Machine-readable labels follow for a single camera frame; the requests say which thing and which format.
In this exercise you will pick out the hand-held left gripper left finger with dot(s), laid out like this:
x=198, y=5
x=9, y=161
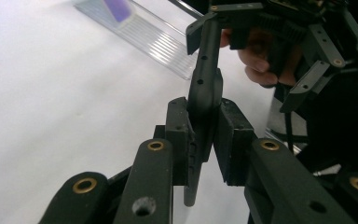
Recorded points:
x=177, y=130

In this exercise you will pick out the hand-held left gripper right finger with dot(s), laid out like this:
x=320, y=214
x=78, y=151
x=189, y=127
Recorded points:
x=233, y=146

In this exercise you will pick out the clear plastic tray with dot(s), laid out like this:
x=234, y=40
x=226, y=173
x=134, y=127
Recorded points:
x=155, y=40

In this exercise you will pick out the black phone case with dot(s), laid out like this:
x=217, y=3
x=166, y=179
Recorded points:
x=205, y=90

